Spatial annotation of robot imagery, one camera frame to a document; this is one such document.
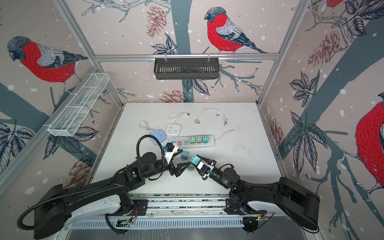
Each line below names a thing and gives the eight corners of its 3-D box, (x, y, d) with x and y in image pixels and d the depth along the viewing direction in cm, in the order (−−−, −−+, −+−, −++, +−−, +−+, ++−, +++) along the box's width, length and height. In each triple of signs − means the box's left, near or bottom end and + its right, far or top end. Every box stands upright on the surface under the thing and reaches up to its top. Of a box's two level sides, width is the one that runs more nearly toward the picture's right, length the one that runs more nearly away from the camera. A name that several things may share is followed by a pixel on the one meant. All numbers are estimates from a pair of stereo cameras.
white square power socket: (165, 135, 103) (164, 133, 101) (166, 125, 109) (166, 123, 107) (180, 135, 103) (180, 133, 101) (181, 125, 109) (180, 123, 107)
